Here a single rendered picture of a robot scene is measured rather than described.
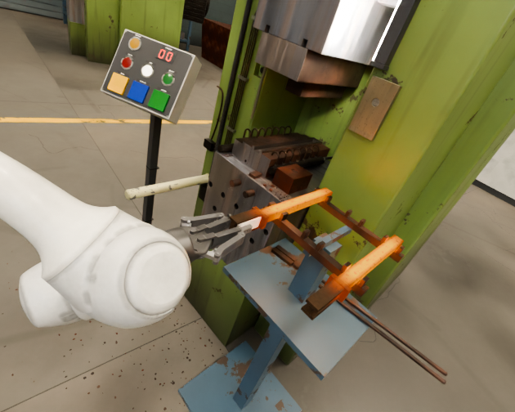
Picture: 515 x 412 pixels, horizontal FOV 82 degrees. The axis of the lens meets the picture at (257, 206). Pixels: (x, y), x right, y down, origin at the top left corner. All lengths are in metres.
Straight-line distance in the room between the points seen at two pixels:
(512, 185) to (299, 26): 5.45
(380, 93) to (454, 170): 0.56
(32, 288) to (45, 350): 1.20
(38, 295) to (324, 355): 0.65
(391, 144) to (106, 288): 0.89
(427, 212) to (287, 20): 0.97
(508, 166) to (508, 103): 4.78
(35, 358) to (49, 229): 1.34
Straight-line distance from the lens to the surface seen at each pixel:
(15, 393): 1.62
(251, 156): 1.16
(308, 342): 0.86
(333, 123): 1.49
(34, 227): 0.36
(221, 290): 1.46
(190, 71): 1.36
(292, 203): 0.79
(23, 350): 1.70
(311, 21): 1.02
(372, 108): 1.02
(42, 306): 0.48
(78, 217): 0.35
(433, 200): 1.47
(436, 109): 0.98
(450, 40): 1.00
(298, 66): 1.02
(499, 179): 6.20
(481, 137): 1.41
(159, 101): 1.34
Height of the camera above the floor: 1.42
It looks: 32 degrees down
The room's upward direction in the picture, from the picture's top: 19 degrees clockwise
